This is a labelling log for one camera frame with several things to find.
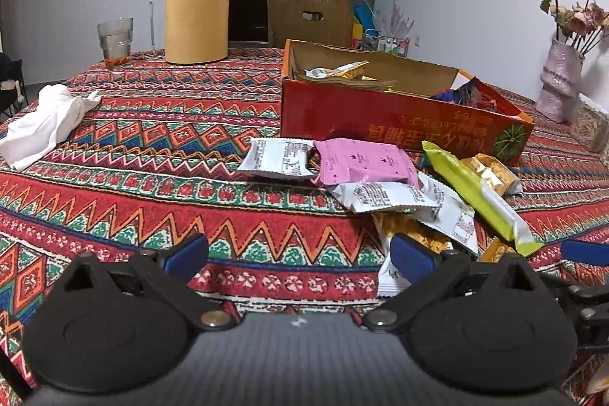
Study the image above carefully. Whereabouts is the gold cracker snack pack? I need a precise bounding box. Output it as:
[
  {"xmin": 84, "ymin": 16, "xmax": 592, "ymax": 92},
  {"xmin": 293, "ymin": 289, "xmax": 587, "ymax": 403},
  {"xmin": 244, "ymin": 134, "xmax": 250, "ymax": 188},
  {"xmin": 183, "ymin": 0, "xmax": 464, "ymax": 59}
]
[{"xmin": 373, "ymin": 212, "xmax": 453, "ymax": 255}]

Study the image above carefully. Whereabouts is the white cracker snack pack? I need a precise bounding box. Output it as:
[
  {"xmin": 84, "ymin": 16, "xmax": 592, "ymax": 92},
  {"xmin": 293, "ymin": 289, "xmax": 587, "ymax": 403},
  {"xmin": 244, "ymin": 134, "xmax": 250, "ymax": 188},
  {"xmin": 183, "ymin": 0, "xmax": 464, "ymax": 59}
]
[{"xmin": 414, "ymin": 171, "xmax": 478, "ymax": 256}]

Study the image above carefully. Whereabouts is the white printed snack pack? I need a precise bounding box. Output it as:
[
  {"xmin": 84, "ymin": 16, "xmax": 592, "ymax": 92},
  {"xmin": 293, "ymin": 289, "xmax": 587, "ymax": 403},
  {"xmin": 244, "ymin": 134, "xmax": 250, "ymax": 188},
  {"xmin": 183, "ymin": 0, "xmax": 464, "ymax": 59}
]
[{"xmin": 326, "ymin": 182, "xmax": 440, "ymax": 213}]

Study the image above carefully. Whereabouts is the green white snack pack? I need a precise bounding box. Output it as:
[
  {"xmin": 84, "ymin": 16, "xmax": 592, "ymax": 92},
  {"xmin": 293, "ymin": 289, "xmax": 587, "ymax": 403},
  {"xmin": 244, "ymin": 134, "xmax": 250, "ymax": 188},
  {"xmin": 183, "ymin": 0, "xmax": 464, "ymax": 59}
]
[{"xmin": 421, "ymin": 140, "xmax": 544, "ymax": 256}]

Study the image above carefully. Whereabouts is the gold foil snack pack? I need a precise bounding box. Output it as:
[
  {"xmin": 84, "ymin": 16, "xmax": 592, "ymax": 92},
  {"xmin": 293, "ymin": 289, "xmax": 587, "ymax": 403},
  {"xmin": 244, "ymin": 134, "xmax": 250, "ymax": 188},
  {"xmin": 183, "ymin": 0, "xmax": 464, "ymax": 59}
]
[{"xmin": 461, "ymin": 153, "xmax": 523, "ymax": 197}]

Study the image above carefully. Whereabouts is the colourful patterned tablecloth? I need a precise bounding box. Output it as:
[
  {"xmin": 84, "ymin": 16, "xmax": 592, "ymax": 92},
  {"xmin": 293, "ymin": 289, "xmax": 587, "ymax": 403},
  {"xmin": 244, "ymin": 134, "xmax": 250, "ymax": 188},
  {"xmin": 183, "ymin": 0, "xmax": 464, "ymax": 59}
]
[{"xmin": 0, "ymin": 46, "xmax": 609, "ymax": 406}]

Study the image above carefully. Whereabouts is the small pink snack pack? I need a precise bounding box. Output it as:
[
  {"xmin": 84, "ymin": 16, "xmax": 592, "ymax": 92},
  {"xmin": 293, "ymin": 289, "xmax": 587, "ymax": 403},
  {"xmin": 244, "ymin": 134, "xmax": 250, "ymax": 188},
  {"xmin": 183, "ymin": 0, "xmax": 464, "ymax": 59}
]
[{"xmin": 314, "ymin": 138, "xmax": 419, "ymax": 188}]

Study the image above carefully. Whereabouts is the clear container of seeds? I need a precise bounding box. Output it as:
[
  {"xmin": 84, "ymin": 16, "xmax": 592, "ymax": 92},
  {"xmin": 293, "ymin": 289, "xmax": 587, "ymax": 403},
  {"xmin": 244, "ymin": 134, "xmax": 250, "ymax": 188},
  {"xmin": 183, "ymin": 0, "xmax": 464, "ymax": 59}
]
[{"xmin": 570, "ymin": 104, "xmax": 608, "ymax": 153}]

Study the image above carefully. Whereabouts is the white silver snack pack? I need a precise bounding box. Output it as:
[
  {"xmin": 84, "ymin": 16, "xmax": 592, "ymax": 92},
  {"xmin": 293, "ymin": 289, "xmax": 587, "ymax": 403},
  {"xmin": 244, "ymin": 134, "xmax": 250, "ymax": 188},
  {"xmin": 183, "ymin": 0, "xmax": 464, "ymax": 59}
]
[{"xmin": 238, "ymin": 138, "xmax": 315, "ymax": 179}]

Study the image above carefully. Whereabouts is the pink textured vase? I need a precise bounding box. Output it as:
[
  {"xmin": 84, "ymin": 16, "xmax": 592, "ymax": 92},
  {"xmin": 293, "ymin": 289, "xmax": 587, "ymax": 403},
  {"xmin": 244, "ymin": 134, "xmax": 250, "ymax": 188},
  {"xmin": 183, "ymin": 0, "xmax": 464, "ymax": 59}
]
[{"xmin": 535, "ymin": 40, "xmax": 584, "ymax": 123}]

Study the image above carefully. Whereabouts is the red cardboard pumpkin box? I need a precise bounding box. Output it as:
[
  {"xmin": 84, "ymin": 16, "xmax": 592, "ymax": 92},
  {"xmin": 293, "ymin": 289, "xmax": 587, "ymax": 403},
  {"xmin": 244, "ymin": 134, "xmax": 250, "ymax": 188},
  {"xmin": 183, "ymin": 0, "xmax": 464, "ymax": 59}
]
[{"xmin": 281, "ymin": 40, "xmax": 535, "ymax": 165}]

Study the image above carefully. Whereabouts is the white crumpled cloth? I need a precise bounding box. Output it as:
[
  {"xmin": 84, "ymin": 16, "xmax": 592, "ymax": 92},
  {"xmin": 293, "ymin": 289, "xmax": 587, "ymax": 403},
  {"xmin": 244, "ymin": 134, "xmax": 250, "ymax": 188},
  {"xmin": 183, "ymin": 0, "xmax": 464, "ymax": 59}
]
[{"xmin": 1, "ymin": 84, "xmax": 101, "ymax": 172}]

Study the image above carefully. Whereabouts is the glass cup with drink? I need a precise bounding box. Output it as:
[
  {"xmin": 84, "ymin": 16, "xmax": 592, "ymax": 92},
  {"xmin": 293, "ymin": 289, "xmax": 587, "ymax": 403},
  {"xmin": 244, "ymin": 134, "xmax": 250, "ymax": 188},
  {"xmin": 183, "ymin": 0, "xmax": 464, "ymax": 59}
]
[{"xmin": 97, "ymin": 16, "xmax": 133, "ymax": 69}]

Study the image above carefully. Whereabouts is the black folding chair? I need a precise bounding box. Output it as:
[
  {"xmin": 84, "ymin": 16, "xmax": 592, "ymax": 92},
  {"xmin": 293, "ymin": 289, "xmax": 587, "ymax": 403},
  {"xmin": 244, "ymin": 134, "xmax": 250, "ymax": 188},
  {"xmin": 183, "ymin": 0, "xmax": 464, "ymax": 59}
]
[{"xmin": 0, "ymin": 53, "xmax": 29, "ymax": 121}]

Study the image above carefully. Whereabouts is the brown wooden chair back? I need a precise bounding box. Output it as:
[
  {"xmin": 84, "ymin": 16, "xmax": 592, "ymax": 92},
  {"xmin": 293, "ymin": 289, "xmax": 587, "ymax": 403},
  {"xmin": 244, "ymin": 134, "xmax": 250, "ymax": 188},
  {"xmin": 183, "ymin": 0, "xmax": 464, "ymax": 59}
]
[{"xmin": 266, "ymin": 0, "xmax": 353, "ymax": 47}]

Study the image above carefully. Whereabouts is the wire rack with bottles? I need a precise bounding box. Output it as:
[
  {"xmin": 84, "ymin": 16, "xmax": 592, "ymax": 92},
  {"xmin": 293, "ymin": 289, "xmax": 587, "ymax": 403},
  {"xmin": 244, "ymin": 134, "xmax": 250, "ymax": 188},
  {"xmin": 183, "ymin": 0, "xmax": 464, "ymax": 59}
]
[{"xmin": 360, "ymin": 29, "xmax": 410, "ymax": 58}]

